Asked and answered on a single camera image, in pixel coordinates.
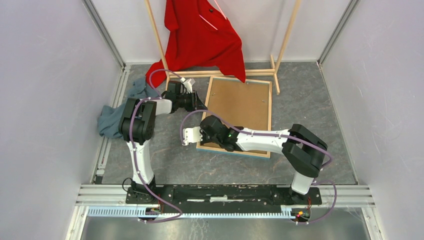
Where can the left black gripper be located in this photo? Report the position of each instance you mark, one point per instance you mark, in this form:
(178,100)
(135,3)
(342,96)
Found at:
(196,103)

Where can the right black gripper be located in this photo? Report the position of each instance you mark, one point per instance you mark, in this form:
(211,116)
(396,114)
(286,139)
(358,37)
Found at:
(204,140)

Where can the blue picture frame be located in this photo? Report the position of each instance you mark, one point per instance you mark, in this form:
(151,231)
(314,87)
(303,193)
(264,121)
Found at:
(243,104)

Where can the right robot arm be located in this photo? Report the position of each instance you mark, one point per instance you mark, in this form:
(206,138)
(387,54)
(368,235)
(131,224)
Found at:
(302,148)

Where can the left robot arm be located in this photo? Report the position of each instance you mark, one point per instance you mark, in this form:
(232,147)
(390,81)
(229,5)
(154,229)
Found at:
(137,125)

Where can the red shirt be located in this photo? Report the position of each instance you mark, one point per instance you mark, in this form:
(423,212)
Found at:
(192,43)

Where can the wooden clothes rack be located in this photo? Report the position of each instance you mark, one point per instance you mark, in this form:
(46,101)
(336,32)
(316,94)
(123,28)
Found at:
(270,72)

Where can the grey-blue cloth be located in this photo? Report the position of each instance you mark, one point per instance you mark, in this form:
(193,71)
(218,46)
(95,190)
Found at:
(108,121)

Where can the pink clothes hanger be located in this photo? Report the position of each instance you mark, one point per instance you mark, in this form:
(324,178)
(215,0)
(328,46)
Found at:
(211,13)

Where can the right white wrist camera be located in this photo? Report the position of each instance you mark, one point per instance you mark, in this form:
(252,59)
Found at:
(192,135)

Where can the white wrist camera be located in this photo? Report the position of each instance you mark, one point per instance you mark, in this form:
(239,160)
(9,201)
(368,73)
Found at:
(192,135)
(187,84)

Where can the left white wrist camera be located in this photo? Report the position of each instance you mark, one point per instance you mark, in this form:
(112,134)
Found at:
(187,84)

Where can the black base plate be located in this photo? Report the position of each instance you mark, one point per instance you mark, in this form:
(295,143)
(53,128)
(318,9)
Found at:
(222,199)

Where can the white cable duct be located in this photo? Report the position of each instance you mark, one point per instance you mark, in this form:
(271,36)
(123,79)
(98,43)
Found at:
(146,213)

